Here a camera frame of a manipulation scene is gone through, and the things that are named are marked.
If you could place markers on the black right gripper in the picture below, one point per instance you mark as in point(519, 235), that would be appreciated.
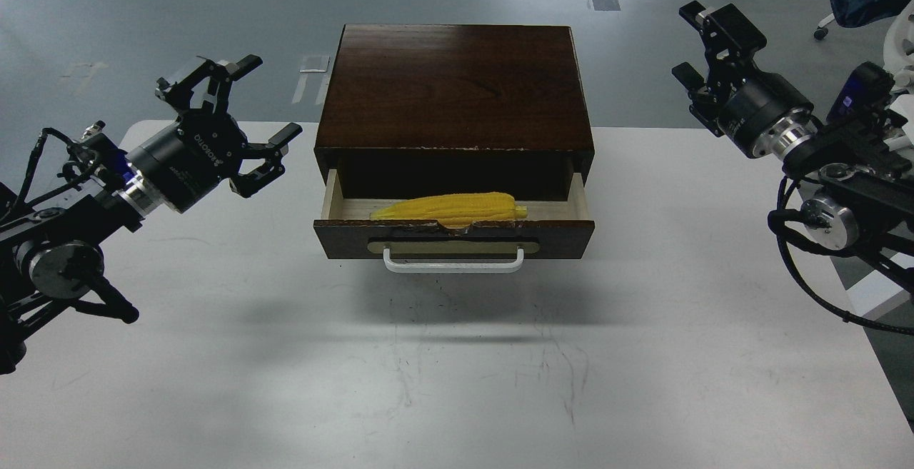
point(730, 44)

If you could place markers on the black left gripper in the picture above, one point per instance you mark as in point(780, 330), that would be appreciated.
point(189, 158)

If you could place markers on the wooden drawer with white handle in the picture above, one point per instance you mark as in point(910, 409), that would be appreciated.
point(553, 230)

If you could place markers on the yellow toy corn cob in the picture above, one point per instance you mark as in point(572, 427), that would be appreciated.
point(454, 210)

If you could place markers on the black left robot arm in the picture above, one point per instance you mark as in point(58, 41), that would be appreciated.
point(76, 193)

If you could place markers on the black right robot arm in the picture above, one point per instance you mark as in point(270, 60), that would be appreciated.
point(863, 190)

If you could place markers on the dark wooden drawer cabinet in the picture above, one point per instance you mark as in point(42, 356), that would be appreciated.
point(418, 109)

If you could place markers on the white office chair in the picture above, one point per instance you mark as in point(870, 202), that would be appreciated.
point(897, 46)

